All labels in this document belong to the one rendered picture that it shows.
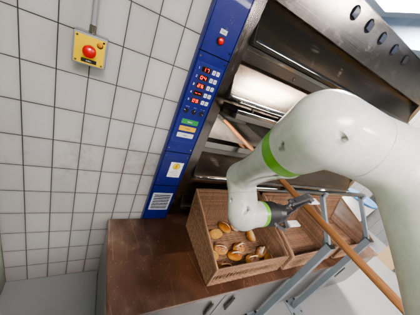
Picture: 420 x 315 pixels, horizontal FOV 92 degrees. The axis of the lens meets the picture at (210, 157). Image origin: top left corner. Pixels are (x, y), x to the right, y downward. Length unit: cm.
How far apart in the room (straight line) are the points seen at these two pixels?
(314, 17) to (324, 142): 100
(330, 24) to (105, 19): 103
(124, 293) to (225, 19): 125
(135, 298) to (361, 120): 108
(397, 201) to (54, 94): 103
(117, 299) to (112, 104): 85
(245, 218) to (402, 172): 43
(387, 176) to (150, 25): 85
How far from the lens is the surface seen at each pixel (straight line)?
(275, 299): 179
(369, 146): 35
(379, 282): 98
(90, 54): 84
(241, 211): 68
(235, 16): 100
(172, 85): 98
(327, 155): 33
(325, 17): 132
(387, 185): 39
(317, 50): 136
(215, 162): 129
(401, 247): 38
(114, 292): 116
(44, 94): 101
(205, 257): 125
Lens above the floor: 162
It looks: 26 degrees down
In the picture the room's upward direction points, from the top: 25 degrees clockwise
